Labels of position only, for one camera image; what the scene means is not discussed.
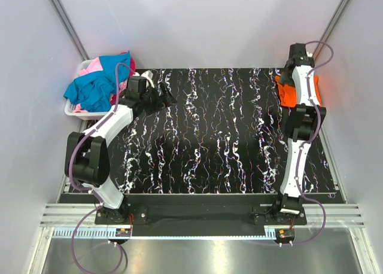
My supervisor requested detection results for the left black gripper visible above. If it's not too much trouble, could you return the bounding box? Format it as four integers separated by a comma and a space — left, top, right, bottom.
140, 81, 177, 115

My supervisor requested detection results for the orange t shirt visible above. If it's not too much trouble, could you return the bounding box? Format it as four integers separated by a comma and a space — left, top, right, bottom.
275, 75, 323, 108

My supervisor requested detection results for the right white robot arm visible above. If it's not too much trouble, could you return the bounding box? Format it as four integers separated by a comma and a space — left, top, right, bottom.
271, 43, 326, 225

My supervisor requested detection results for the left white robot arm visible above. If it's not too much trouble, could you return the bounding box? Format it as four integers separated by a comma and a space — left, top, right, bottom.
65, 76, 177, 224

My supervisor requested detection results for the blue t shirt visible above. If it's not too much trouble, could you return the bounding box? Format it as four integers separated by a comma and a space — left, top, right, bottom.
63, 51, 133, 113

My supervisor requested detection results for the black marble pattern mat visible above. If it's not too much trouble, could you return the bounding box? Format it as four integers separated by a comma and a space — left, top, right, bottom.
67, 68, 339, 194

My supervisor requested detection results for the light pink t shirt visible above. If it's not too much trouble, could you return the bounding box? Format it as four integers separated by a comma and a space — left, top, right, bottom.
72, 57, 126, 113

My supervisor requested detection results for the white plastic laundry basket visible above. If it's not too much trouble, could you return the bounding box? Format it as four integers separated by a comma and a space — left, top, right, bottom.
64, 59, 128, 121

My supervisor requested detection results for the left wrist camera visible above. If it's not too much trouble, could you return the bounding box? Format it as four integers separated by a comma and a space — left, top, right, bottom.
126, 71, 155, 94

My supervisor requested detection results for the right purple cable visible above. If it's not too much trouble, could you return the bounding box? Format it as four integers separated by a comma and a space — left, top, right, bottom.
278, 40, 335, 246

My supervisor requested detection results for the purple cable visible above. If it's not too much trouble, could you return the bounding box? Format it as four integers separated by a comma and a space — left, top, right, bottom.
278, 40, 335, 246
68, 62, 135, 272

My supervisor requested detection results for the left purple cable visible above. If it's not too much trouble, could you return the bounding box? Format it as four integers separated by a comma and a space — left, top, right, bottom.
68, 62, 135, 272

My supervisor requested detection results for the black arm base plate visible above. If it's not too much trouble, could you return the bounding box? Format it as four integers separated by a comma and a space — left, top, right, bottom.
95, 203, 307, 226

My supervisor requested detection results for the aluminium front rail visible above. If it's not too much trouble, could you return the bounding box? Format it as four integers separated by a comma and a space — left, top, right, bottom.
40, 204, 364, 227

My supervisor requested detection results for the white slotted cable duct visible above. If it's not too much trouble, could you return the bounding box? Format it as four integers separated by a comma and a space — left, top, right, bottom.
52, 226, 280, 240

